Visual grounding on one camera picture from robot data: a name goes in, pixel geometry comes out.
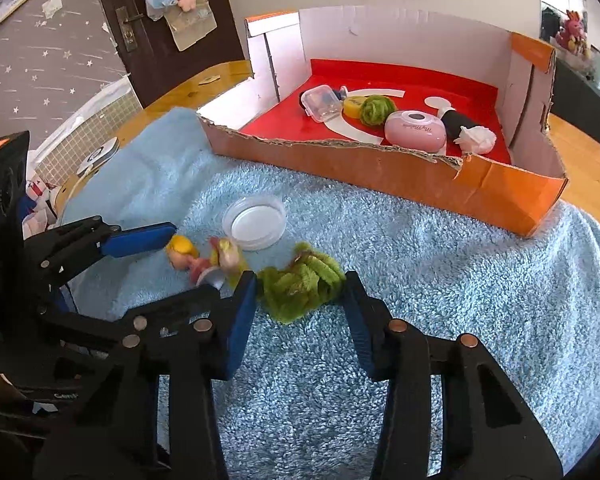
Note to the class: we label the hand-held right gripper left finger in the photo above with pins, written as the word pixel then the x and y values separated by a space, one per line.
pixel 240 320

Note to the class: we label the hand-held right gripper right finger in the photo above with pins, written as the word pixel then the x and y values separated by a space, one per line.
pixel 360 330

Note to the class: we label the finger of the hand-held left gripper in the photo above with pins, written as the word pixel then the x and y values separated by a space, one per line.
pixel 140 240
pixel 180 305

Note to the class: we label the yellow haired doll figurine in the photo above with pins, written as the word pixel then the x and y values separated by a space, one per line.
pixel 185 255

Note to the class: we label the green fuzzy pipe cleaner toy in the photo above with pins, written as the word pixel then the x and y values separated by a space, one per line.
pixel 300 290

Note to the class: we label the orange cardboard box red inside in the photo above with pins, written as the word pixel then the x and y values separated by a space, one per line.
pixel 505 195

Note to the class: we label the pink round case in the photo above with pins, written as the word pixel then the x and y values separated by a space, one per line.
pixel 415 132

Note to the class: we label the yellow round lid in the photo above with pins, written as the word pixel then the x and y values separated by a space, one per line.
pixel 352 107

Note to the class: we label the clear plastic hinged case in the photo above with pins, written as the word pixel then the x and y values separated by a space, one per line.
pixel 320 105

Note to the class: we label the red white small object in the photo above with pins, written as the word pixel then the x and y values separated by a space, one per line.
pixel 40 200

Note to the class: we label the white small device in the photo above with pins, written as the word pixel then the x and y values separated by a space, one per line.
pixel 97 155

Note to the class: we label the clear round plastic lid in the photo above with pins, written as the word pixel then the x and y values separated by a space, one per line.
pixel 254 222

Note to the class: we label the light blue towel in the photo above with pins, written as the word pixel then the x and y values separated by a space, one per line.
pixel 430 260

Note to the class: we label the white grid panel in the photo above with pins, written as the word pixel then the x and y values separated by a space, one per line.
pixel 95 110

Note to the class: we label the dark brown door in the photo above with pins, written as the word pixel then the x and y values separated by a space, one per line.
pixel 145 75

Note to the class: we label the small beige sticker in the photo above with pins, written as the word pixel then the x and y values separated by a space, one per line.
pixel 210 79

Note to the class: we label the clear plastic bag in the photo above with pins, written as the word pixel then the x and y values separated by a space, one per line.
pixel 192 27

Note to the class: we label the green pipe cleaner coil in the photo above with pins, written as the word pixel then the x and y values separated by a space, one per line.
pixel 377 110

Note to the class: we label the cloth covered side table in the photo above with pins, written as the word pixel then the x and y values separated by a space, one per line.
pixel 580 95

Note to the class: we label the pink rabbit plush toy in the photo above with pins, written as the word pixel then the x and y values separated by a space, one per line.
pixel 572 32

